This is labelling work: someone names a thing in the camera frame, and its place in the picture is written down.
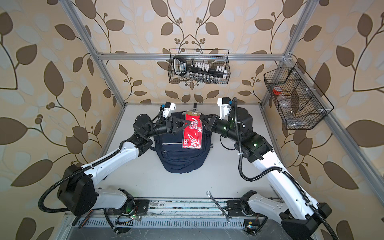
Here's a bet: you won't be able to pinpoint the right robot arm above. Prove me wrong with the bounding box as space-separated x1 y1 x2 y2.
200 97 338 240

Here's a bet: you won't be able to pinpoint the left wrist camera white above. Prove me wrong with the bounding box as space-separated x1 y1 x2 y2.
160 102 176 118

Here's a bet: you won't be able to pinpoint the wire basket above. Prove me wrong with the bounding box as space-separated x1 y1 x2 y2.
264 62 334 130
168 48 231 85

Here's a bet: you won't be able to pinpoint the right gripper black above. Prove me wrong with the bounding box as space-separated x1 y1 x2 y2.
200 114 242 145

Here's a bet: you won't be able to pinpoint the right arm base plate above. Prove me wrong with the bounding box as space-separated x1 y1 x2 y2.
224 200 265 219

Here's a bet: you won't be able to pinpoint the right wire basket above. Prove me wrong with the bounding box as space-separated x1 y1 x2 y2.
264 62 334 130

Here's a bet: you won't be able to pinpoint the red object in basket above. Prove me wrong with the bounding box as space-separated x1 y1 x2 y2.
273 86 283 97

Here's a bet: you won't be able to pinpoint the orange handled pliers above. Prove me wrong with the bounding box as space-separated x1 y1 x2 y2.
72 210 94 229

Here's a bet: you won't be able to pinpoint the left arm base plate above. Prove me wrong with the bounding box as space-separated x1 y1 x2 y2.
120 199 150 217

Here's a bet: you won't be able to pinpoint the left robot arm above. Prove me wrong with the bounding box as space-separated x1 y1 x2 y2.
38 114 191 217

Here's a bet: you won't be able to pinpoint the silver combination wrench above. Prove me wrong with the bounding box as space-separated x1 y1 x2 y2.
206 191 232 223

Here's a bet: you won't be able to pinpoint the navy blue student backpack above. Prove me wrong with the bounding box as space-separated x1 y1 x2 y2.
151 129 212 174

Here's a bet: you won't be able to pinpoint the back wire basket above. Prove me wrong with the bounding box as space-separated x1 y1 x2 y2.
168 48 231 85

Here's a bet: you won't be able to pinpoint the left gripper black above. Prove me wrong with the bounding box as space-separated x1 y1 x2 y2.
143 118 189 140

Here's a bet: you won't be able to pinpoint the red packet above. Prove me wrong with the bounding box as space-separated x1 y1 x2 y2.
182 111 203 150

